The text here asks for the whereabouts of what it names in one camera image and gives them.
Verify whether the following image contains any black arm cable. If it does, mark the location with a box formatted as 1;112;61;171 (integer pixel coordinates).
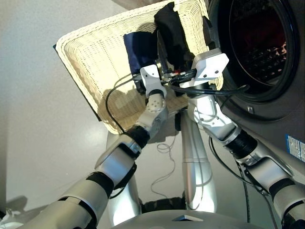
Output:
105;72;144;135
169;68;280;229

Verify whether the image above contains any silver robot torso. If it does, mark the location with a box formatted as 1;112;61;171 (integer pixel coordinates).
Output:
112;209;263;229

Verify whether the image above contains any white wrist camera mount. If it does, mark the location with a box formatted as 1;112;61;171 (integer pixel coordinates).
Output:
191;48;230;88
140;64;168;97

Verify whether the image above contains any washing machine label sticker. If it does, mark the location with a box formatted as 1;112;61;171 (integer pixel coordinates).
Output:
285;134;305;163

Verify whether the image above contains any black robot foot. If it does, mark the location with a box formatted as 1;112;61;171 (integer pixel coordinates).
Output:
174;113;182;132

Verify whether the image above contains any thin grey floor cable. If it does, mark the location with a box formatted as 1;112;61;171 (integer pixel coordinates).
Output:
150;133;182;199

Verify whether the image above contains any pale woven basket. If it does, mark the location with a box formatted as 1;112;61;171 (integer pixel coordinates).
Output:
55;0;225;135

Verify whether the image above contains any dark blue garment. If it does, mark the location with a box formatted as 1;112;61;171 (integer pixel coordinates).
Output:
123;31;159;75

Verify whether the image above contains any black robot waist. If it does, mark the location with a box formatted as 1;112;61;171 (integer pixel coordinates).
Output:
140;197;187;213

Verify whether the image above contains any black garment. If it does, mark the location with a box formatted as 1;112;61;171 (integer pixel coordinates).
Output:
153;1;195;68

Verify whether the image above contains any orange garment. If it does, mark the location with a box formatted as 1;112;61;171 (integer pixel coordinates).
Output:
238;14;288;59

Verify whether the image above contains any white plastic floor object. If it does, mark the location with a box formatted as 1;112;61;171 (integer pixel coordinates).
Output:
0;207;25;229

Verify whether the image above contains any grey washing machine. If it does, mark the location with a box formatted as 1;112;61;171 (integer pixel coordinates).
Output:
206;0;305;184

